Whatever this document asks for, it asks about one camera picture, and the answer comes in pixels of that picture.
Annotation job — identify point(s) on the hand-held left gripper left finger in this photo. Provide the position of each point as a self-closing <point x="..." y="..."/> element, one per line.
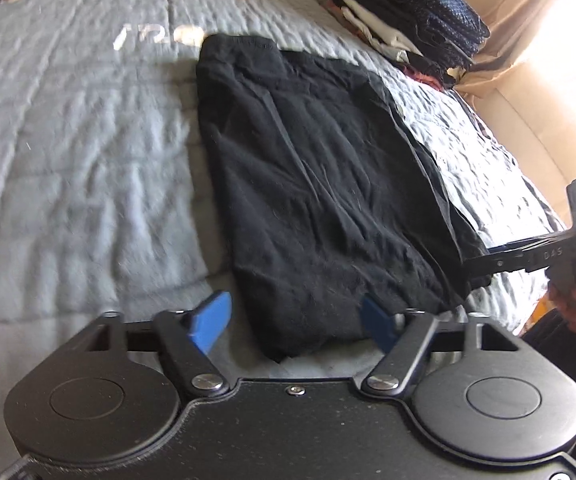
<point x="213" y="320"/>

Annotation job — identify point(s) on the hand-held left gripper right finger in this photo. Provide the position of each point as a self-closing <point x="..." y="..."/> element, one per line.
<point x="378" y="322"/>

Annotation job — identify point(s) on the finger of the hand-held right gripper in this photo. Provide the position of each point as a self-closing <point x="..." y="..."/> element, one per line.
<point x="533" y="241"/>
<point x="503" y="262"/>

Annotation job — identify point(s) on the black shirt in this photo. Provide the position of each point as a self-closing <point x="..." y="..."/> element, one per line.
<point x="328" y="185"/>

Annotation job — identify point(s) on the stack of folded dark clothes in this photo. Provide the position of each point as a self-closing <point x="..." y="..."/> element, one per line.
<point x="408" y="25"/>

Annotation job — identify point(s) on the person's leg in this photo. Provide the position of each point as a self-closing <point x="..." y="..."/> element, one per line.
<point x="558" y="355"/>

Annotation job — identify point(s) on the beige curtain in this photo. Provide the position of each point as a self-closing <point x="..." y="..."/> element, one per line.
<point x="518" y="25"/>

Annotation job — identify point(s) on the grey printed quilt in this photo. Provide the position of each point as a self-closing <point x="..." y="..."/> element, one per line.
<point x="93" y="160"/>

